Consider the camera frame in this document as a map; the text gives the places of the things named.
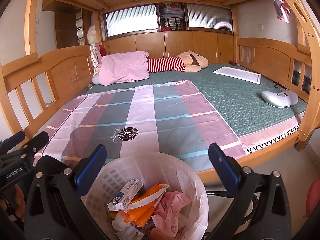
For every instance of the white wrapper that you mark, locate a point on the white wrapper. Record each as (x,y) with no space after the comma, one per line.
(120,221)

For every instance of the pink pillow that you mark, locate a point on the pink pillow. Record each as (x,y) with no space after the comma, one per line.
(122,67)

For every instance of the cluttered storage niche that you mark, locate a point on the cluttered storage niche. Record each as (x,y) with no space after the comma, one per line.
(172,17)

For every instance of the pink wrapper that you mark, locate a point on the pink wrapper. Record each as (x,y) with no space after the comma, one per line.
(172,210)

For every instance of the frosted glass window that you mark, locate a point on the frosted glass window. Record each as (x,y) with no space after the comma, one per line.
(131,20)
(210,16)

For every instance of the pink grey plaid sheet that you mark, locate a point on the pink grey plaid sheet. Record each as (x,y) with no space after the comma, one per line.
(140,110)

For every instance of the pale round cushion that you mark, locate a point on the pale round cushion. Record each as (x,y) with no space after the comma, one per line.
(95,79)

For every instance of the white stuffed bag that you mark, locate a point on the white stuffed bag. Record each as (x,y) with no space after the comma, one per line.
(93,30)

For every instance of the white and blue box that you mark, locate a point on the white and blue box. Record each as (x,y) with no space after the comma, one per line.
(125,195)

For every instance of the striped shirt plush doll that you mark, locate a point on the striped shirt plush doll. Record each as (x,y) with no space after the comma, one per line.
(165,65)

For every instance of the wooden wardrobe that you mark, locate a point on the wooden wardrobe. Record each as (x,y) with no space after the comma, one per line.
(66,27)

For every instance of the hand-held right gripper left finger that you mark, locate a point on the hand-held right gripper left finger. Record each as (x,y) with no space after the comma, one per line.
(91,167)

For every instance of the white hanging cloth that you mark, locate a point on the white hanging cloth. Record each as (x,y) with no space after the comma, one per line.
(94,55)

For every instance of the person's left hand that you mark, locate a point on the person's left hand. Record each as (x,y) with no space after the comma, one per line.
(17,196)

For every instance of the red hanging cloth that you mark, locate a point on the red hanging cloth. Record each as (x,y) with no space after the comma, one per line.
(103,50)

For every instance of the pink patterned mattress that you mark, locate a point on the pink patterned mattress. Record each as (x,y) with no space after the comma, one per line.
(270,137)

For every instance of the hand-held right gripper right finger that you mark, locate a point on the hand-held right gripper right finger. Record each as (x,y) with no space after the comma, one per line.
(223,167)

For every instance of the red round object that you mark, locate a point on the red round object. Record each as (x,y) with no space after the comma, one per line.
(313,198)

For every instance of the dark red pouch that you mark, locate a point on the dark red pouch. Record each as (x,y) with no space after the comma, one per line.
(233,63)

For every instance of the orange yellow snack bag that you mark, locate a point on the orange yellow snack bag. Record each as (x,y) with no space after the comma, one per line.
(145,202)

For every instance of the wooden bunk bed frame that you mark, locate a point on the wooden bunk bed frame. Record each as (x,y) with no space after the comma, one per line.
(67,62)

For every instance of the white framed board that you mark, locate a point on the white framed board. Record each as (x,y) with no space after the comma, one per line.
(235,73)

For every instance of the pink hanging cloth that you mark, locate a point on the pink hanging cloth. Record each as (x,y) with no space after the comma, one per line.
(281,5)

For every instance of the white massage pillow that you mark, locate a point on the white massage pillow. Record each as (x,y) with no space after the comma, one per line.
(278,98)

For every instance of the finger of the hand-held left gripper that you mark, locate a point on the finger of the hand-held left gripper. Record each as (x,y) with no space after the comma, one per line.
(15,138)
(37,141)

